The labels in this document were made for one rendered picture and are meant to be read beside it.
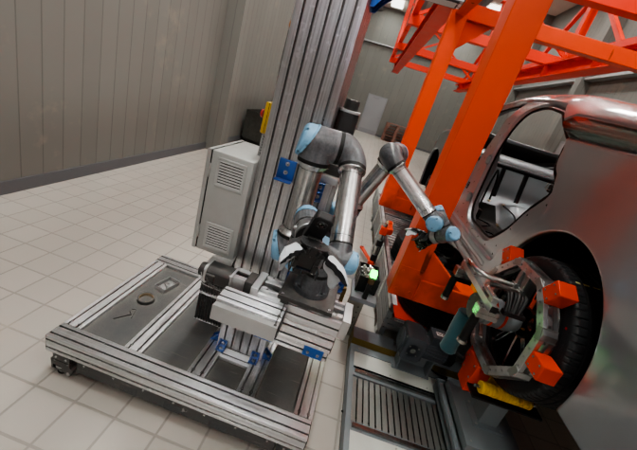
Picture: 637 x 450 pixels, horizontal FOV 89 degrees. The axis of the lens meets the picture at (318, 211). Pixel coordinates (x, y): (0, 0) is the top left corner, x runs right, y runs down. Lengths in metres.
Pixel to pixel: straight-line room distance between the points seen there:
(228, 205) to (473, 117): 1.31
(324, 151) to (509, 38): 1.20
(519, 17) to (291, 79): 1.17
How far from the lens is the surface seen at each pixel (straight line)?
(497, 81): 1.95
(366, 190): 1.77
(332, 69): 1.29
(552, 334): 1.62
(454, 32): 3.92
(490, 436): 2.19
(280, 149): 1.36
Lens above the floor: 1.57
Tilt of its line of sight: 20 degrees down
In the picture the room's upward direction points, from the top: 17 degrees clockwise
